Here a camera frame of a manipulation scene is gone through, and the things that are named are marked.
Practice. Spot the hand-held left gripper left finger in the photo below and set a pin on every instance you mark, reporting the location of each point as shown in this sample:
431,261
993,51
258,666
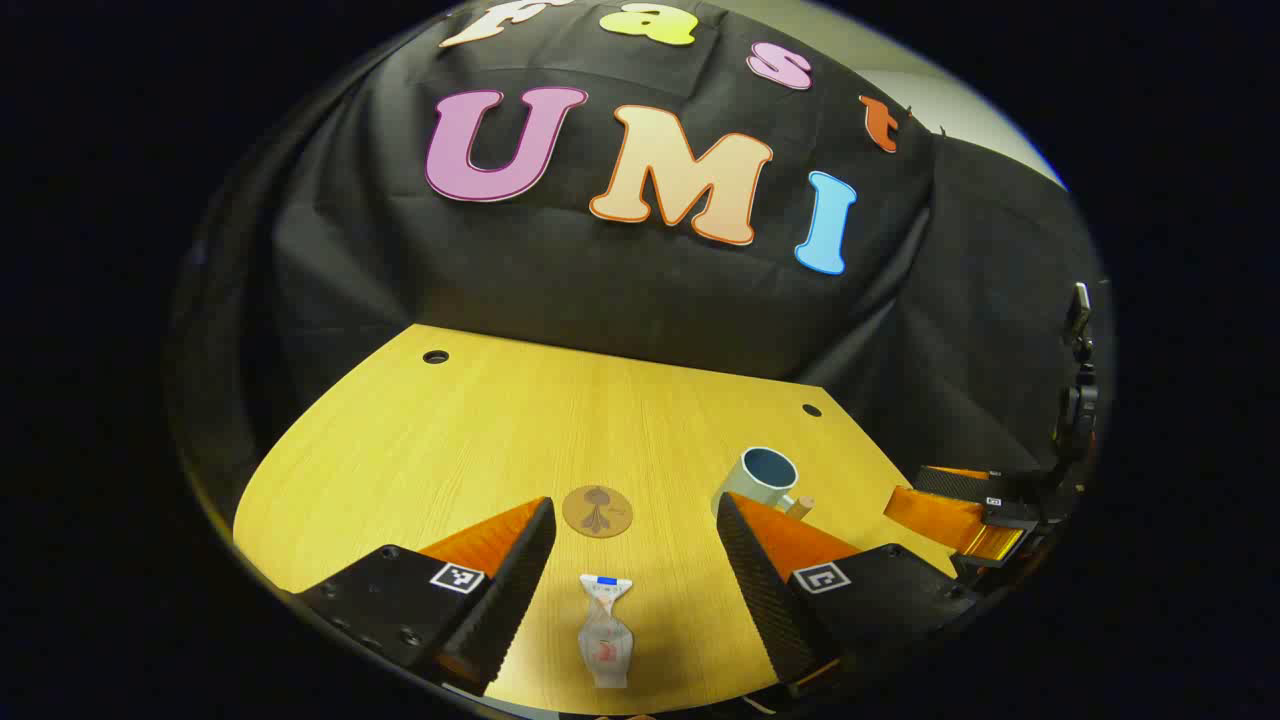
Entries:
512,592

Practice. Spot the wooden desktop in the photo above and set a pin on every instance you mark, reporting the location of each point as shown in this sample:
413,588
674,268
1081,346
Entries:
420,450

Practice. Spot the round cork coaster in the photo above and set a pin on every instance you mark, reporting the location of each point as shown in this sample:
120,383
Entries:
597,511

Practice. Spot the black backdrop cloth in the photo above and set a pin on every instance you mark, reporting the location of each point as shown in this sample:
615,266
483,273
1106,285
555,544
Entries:
600,290

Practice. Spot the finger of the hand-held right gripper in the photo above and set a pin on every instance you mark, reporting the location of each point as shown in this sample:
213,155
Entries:
940,520
960,483

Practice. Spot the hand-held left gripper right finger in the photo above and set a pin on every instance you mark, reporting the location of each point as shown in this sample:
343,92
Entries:
765,592

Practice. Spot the white toothpaste tube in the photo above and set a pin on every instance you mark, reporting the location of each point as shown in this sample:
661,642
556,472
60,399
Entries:
605,635

